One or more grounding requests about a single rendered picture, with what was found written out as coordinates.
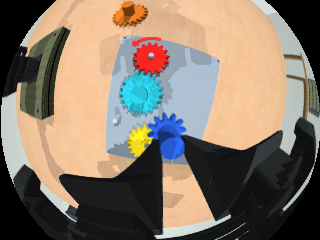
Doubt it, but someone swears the red curved arrow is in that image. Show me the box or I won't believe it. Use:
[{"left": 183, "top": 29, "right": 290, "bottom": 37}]
[{"left": 132, "top": 36, "right": 161, "bottom": 47}]

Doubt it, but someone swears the orange gear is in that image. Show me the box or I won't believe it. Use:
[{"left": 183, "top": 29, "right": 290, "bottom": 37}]
[{"left": 112, "top": 0, "right": 149, "bottom": 27}]

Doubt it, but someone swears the cyan gear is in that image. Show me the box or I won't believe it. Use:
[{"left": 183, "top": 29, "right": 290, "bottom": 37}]
[{"left": 119, "top": 71, "right": 164, "bottom": 116}]

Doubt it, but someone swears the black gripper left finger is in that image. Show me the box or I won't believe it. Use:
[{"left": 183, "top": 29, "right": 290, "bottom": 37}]
[{"left": 59, "top": 139, "right": 163, "bottom": 235}]

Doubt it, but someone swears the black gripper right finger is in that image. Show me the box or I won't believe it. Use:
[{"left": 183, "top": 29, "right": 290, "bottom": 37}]
[{"left": 180, "top": 131, "right": 283, "bottom": 221}]

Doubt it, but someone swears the red gear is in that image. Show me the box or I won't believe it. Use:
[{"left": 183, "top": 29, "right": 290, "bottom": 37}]
[{"left": 132, "top": 41, "right": 169, "bottom": 76}]

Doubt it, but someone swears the yellow gear with black stripe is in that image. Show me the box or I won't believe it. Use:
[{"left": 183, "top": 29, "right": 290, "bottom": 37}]
[{"left": 128, "top": 124, "right": 153, "bottom": 157}]

